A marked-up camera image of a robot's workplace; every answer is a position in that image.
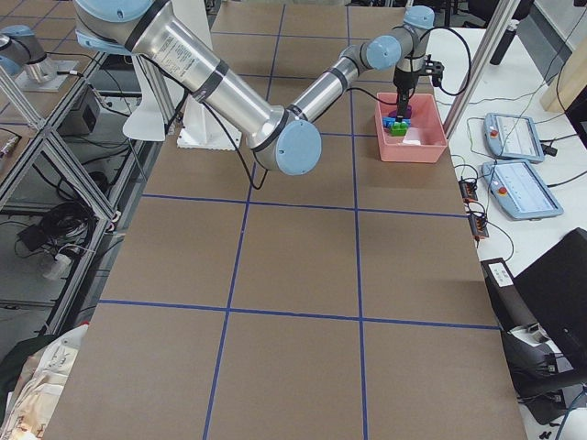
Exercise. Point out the lower teach pendant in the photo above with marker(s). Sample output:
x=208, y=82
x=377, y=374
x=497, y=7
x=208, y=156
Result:
x=519, y=190

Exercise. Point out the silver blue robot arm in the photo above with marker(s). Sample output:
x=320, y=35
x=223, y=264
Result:
x=28, y=64
x=281, y=138

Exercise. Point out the long blue toy block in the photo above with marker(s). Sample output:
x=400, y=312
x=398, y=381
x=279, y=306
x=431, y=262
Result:
x=387, y=122

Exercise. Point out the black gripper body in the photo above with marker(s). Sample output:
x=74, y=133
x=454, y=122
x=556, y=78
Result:
x=404, y=81

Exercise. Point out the black office chair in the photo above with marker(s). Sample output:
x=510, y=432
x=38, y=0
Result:
x=541, y=313

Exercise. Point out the teach pendant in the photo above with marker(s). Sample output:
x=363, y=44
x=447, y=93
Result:
x=512, y=137
x=519, y=190

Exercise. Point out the aluminium frame post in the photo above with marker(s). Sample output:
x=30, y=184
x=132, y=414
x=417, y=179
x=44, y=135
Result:
x=493, y=34

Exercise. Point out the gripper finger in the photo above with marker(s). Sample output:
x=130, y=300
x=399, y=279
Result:
x=407, y=103
x=401, y=106

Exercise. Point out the green toy block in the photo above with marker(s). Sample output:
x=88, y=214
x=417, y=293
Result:
x=399, y=129

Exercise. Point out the purple toy block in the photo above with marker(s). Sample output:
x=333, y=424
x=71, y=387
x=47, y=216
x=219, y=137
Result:
x=394, y=114

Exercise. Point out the black orange connector box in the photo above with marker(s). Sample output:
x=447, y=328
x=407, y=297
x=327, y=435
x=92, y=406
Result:
x=468, y=190

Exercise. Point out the pink plastic box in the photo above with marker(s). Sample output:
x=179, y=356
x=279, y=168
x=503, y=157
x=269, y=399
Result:
x=425, y=139

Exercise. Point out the black bottle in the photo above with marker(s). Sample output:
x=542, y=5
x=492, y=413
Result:
x=505, y=42

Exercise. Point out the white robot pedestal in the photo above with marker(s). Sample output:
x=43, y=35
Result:
x=155, y=116

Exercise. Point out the upper teach pendant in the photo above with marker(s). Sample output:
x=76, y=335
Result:
x=512, y=137

